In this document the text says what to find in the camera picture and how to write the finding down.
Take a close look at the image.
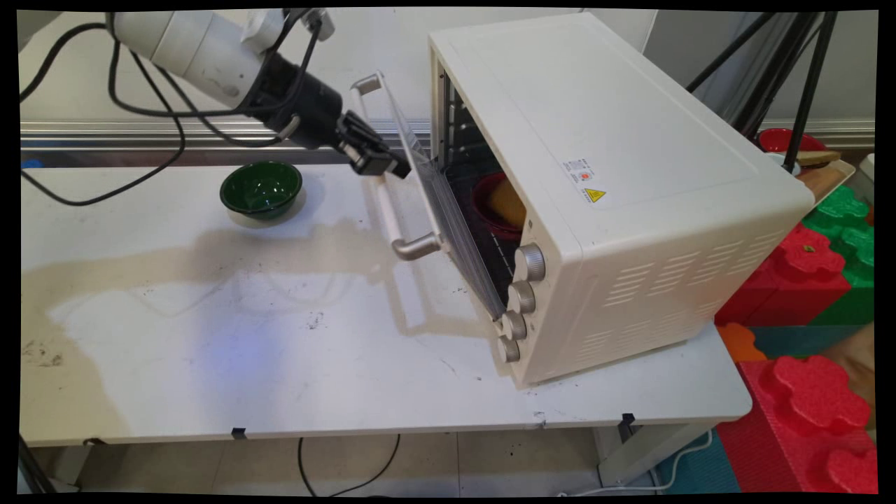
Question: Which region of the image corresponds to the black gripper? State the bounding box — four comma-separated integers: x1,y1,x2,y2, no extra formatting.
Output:
245,55,412,179

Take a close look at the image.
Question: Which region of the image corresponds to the glass oven door with handle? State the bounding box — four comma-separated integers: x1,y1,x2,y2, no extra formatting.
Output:
350,70,508,323

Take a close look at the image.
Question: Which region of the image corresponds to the dark green bowl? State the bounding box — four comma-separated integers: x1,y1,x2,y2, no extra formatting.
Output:
219,161,304,222

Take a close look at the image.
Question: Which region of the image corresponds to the red bowl with bread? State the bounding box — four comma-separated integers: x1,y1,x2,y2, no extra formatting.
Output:
472,173,526,242

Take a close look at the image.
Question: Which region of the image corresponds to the yellow bread piece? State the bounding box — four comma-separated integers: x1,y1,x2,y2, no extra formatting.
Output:
488,178,527,228

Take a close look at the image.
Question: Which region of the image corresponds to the large silver oven knob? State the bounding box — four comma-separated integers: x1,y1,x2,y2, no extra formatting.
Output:
514,244,547,282

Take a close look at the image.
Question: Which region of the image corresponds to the cream toaster oven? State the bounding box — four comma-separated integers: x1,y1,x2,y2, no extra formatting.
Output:
428,10,816,387

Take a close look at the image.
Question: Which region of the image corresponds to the white table leg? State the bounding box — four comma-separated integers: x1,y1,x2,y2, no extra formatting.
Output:
594,420,716,487

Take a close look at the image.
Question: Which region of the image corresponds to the orange foam piece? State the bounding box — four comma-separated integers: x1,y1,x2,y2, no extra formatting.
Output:
715,322,767,363

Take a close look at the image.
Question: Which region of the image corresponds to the red foam block with stain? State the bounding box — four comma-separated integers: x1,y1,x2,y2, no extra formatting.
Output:
714,224,853,327

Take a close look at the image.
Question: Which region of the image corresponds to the black tripod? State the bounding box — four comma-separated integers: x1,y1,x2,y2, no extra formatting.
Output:
686,10,839,174

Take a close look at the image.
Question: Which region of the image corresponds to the wooden tray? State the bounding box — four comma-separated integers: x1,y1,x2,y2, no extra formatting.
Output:
794,160,856,204

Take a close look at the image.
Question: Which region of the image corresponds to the teal foam mat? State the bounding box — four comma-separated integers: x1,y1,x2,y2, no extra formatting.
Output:
749,323,841,359

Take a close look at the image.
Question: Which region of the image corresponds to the green foam block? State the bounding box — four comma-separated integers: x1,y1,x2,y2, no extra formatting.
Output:
800,183,876,326

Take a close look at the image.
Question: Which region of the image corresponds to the large red foam block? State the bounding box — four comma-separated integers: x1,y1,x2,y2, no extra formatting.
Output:
714,353,879,494

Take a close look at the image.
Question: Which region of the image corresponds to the wire oven rack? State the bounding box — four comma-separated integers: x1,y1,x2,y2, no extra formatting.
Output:
444,161,522,298

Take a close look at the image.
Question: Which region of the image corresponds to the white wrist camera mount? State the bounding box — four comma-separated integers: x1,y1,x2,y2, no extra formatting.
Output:
240,8,335,55

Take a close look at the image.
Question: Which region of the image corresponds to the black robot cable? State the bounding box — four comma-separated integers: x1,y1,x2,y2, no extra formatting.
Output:
20,10,331,207

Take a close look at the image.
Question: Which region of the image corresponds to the aluminium rail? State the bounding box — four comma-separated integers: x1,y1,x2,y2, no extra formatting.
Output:
20,119,876,167

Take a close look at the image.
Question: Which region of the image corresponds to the black floor cable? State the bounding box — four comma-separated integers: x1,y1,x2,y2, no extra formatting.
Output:
297,434,401,498

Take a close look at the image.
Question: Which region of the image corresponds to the white floor cable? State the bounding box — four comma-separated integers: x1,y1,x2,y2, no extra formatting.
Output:
560,428,713,496

